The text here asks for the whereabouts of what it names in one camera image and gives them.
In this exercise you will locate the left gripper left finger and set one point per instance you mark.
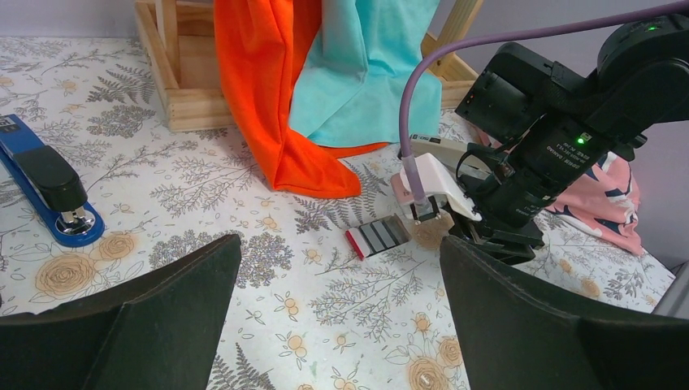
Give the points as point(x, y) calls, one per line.
point(158, 331)

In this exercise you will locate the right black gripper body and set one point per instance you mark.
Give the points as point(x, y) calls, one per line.
point(507, 244)

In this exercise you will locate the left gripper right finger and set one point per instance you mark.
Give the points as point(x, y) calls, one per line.
point(517, 331)

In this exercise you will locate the blue stapler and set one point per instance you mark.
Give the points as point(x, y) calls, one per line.
point(50, 184)

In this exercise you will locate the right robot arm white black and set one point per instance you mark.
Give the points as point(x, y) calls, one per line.
point(557, 141)

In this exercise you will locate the pink patterned cloth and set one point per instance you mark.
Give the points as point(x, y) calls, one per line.
point(604, 203)

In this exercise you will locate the floral table mat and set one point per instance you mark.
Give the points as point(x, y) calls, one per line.
point(305, 314)

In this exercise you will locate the teal t-shirt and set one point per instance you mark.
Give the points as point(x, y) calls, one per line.
point(348, 93)

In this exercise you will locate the wooden clothes rack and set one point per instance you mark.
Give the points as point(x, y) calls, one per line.
point(179, 42)

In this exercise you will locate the orange t-shirt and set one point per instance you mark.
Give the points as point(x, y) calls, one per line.
point(261, 48)

